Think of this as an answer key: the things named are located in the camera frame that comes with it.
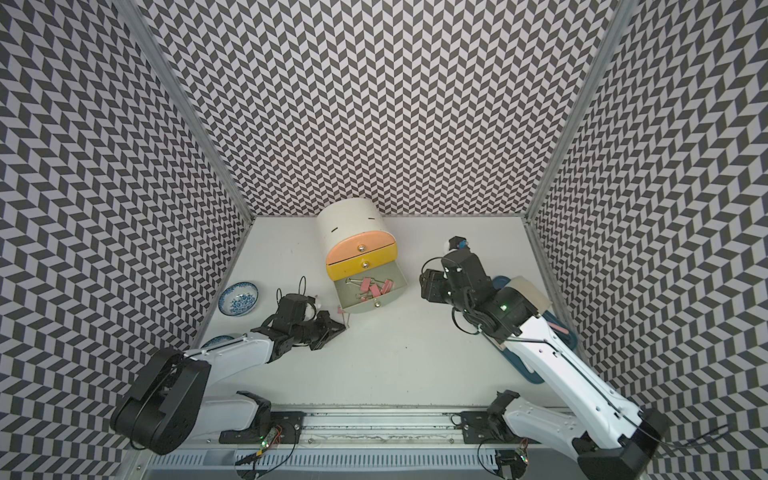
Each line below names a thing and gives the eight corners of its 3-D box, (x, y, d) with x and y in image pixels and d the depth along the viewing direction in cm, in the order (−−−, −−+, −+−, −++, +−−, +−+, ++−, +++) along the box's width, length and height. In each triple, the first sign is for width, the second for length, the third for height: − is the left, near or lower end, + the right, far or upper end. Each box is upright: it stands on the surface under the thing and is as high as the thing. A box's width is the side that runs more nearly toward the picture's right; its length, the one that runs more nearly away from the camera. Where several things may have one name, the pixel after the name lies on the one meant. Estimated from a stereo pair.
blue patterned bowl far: (221, 317, 94) (213, 309, 90) (232, 289, 100) (225, 281, 96) (253, 317, 94) (247, 309, 90) (262, 289, 100) (257, 281, 96)
